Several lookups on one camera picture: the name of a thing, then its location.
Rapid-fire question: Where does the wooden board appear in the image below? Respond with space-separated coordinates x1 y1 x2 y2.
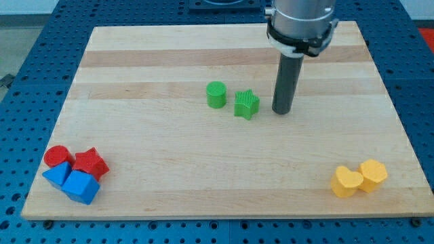
22 21 433 220

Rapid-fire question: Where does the blue cube block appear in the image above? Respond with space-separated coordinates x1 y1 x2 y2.
61 170 100 205

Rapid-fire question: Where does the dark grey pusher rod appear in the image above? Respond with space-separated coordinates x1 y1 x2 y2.
272 54 303 115

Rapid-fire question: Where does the red star block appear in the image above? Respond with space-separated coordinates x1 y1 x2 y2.
73 147 110 182

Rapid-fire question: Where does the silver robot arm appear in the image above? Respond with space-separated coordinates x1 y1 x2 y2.
264 0 338 58

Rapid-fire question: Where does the green cylinder block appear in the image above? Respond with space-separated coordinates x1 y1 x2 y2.
206 81 226 108

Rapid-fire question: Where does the blue triangle block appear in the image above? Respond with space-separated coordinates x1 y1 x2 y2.
42 161 72 190

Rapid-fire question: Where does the green star block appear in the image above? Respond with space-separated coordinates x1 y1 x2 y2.
234 89 260 120

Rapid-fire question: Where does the yellow hexagon block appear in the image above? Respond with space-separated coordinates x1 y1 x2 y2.
357 159 388 193

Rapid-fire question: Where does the yellow heart block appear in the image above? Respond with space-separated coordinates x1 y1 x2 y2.
330 166 363 198

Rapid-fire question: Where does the red cylinder block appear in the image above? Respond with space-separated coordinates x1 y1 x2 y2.
43 145 75 168

